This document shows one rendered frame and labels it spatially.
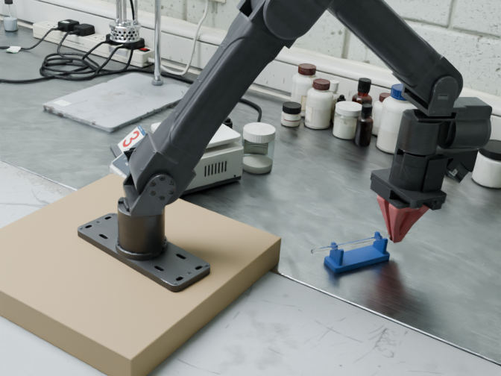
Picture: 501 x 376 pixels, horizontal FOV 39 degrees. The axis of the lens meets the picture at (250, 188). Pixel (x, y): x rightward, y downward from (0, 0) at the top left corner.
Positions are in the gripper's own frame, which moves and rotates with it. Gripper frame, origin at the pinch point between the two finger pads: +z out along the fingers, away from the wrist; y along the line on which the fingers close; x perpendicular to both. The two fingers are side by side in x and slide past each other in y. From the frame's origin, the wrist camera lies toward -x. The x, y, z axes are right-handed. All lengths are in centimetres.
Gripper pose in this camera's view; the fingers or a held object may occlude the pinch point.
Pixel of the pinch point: (396, 236)
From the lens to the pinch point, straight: 110.6
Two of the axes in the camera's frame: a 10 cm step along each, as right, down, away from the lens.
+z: -1.0, 8.9, 4.4
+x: -8.8, 1.3, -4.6
